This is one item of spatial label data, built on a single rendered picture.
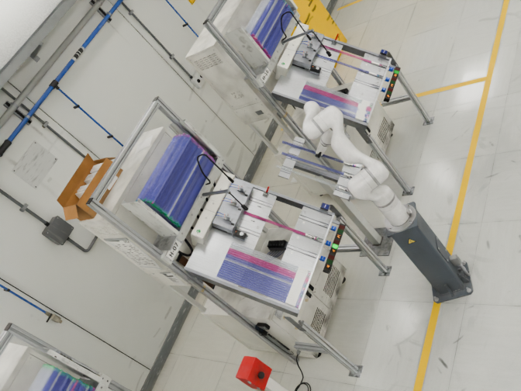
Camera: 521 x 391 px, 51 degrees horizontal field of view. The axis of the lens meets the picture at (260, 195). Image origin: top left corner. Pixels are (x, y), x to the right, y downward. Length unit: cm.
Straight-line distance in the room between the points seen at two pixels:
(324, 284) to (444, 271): 86
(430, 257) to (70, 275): 267
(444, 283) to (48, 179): 293
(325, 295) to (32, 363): 193
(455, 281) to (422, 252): 35
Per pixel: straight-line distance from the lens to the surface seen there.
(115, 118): 479
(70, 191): 334
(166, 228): 308
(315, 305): 375
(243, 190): 337
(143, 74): 507
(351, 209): 382
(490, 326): 343
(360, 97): 403
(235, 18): 406
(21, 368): 293
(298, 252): 328
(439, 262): 335
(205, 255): 325
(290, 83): 400
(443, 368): 342
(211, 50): 387
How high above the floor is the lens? 287
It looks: 32 degrees down
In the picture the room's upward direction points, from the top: 45 degrees counter-clockwise
